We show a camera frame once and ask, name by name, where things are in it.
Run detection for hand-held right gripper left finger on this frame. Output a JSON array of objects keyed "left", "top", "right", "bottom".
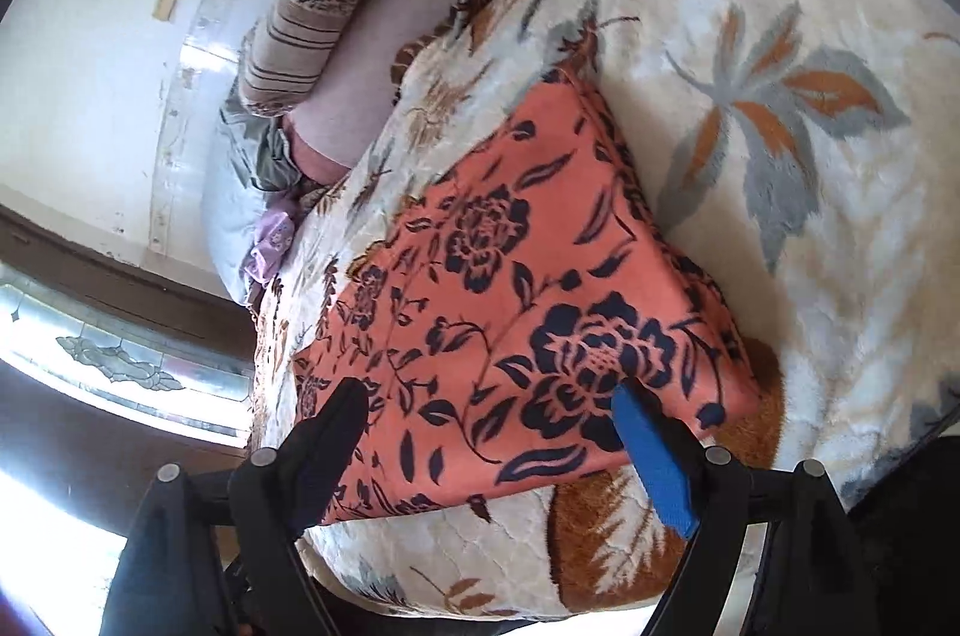
[{"left": 97, "top": 377, "right": 370, "bottom": 636}]

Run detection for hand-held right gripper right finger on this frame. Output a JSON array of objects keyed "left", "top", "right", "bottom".
[{"left": 611, "top": 377, "right": 856, "bottom": 636}]

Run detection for orange floral shirt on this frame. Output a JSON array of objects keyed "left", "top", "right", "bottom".
[{"left": 289, "top": 70, "right": 762, "bottom": 524}]

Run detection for purple patterned cloth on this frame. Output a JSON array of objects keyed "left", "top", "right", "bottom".
[{"left": 240, "top": 208, "right": 301, "bottom": 284}]

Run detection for stained glass window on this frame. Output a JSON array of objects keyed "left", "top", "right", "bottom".
[{"left": 0, "top": 280, "right": 256, "bottom": 442}]

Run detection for grey pillow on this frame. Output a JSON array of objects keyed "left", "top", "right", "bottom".
[{"left": 201, "top": 81, "right": 308, "bottom": 307}]

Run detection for leaf print quilted blanket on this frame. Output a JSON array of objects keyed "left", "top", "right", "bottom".
[{"left": 247, "top": 0, "right": 960, "bottom": 622}]

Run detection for brown wooden window frame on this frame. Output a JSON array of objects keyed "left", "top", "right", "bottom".
[{"left": 0, "top": 205, "right": 263, "bottom": 636}]

